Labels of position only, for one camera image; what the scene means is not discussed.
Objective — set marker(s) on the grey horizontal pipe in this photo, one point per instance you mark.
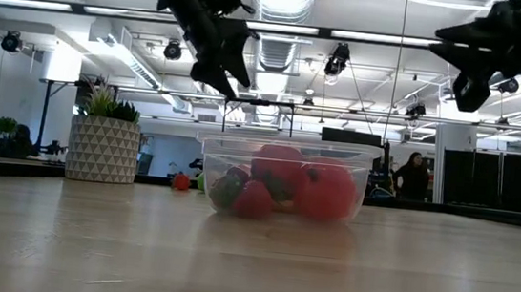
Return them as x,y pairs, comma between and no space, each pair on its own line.
435,120

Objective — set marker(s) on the black background robot arm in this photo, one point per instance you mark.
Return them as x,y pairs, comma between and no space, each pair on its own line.
52,147

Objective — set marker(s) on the white building column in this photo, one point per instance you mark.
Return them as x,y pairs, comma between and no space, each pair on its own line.
437,172

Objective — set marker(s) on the clear plastic tupperware container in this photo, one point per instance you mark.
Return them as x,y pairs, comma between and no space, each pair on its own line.
289,145

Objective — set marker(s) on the black ceiling-mounted camera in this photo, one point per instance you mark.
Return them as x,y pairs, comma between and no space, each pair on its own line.
11,41
509,86
173,50
416,109
337,57

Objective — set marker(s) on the large red crinkled fruit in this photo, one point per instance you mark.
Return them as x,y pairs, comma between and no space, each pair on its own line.
328,193

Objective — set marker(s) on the round red fruit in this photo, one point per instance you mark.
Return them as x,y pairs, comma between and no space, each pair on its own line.
278,164

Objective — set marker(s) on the black vertical stand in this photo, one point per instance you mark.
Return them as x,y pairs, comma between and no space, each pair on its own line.
44,120

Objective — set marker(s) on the black partition panels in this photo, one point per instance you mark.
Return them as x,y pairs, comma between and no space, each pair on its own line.
492,180

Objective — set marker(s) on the small potted background plant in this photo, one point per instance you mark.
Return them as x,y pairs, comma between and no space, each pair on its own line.
3,125

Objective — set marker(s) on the person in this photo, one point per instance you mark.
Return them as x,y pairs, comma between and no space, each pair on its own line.
411,180
21,142

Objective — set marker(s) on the green succulent plant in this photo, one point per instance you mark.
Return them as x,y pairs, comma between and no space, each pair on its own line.
102,102

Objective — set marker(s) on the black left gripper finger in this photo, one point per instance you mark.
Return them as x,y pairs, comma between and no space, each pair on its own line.
237,48
212,74

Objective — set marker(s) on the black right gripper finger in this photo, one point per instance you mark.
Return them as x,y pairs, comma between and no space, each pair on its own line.
477,36
472,66

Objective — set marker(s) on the silver ceiling duct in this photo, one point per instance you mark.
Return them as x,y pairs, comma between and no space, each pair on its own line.
284,0

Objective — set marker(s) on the black background monitor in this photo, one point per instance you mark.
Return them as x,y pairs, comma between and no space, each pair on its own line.
352,137

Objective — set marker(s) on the green fruit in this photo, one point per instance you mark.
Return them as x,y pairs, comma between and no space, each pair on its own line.
199,182

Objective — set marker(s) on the triangle-patterned planter pot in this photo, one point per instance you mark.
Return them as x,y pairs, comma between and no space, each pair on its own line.
103,150

